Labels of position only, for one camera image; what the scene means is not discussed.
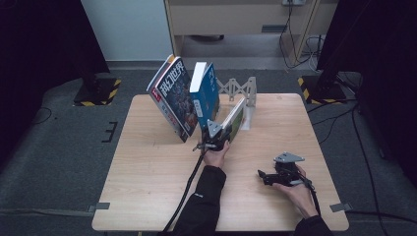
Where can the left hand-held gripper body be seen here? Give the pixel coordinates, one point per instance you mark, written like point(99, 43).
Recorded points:
point(214, 129)

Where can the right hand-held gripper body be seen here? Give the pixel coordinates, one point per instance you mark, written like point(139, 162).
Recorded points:
point(288, 170)

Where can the white board book with sun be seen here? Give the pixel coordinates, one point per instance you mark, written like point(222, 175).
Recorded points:
point(236, 119)

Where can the blue book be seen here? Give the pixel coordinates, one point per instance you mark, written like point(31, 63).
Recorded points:
point(206, 98)

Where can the white spine dark cover magazine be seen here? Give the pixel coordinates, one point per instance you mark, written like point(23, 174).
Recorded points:
point(178, 98)

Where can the white metal book rack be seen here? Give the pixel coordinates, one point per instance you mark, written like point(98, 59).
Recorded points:
point(241, 87)

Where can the red and grey magazine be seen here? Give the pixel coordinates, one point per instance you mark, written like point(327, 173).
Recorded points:
point(164, 108)

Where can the person's left hand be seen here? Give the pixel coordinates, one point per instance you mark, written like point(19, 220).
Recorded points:
point(214, 159)

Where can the person's right hand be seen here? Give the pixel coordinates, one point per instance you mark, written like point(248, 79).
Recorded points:
point(301, 196)

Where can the grey tape strip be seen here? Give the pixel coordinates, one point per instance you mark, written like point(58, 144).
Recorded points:
point(341, 207)
point(99, 206)

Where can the black yellow striped stand base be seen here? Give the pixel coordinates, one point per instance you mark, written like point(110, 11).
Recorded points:
point(96, 91)
point(323, 90)

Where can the black tape floor mark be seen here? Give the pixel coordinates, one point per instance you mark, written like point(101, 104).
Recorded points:
point(111, 131)

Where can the light wooden office desk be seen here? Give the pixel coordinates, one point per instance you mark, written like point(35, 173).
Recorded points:
point(229, 19)

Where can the white power socket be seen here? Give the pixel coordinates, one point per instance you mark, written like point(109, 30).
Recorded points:
point(293, 2)

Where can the black curtain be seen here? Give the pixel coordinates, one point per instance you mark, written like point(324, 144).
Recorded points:
point(39, 49)
point(377, 49)

